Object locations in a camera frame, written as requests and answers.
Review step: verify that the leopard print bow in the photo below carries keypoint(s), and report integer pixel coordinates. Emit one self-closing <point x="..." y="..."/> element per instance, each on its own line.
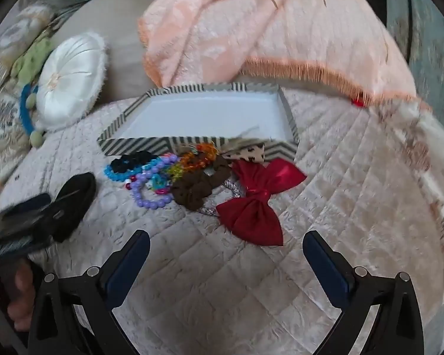
<point x="248" y="154"/>

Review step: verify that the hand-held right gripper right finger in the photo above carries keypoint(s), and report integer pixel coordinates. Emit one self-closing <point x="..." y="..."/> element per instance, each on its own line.
<point x="325" y="264"/>

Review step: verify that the person's left hand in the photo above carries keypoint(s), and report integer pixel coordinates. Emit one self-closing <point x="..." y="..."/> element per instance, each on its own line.
<point x="20" y="299"/>

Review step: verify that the beige floral bed sheet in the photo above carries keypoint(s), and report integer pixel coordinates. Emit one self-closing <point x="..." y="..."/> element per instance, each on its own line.
<point x="429" y="155"/>

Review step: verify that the peach fringed blanket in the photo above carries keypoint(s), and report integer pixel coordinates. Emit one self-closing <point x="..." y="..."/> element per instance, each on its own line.
<point x="262" y="26"/>

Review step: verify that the teal floral upholstery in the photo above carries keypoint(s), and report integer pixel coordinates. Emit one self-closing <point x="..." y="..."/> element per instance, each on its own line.
<point x="429" y="26"/>

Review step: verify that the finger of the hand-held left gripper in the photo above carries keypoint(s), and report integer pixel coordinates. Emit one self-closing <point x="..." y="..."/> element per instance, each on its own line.
<point x="22" y="246"/>
<point x="26" y="204"/>

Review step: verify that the beige pillow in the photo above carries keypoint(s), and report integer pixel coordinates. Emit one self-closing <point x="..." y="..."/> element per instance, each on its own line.
<point x="122" y="26"/>

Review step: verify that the red satin bow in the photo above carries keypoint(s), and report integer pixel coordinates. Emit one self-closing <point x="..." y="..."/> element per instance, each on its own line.
<point x="255" y="207"/>

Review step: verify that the grey floral cushion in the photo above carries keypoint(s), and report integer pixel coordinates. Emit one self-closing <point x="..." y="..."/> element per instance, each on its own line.
<point x="3" y="137"/>

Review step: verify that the quilted beige bedspread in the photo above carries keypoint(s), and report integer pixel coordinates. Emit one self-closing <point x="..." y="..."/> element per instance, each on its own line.
<point x="207" y="303"/>

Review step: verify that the black velvet pouch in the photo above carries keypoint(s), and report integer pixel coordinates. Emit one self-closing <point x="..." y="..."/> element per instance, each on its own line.
<point x="76" y="199"/>

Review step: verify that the white round satin cushion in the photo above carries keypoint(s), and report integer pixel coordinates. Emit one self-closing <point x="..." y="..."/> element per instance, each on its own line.
<point x="70" y="77"/>

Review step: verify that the brown scrunchie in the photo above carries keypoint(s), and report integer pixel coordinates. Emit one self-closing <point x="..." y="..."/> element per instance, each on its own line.
<point x="192" y="190"/>

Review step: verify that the striped cardboard box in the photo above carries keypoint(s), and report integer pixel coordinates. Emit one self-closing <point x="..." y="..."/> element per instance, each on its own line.
<point x="207" y="118"/>

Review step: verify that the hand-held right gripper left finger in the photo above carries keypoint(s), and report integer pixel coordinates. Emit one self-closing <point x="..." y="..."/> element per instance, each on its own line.
<point x="129" y="264"/>

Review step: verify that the green plush toy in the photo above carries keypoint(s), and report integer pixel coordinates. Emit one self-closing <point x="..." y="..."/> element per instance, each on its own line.
<point x="33" y="61"/>

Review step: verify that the black scrunchie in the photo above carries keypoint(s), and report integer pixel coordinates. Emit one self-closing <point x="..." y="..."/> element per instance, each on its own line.
<point x="127" y="162"/>

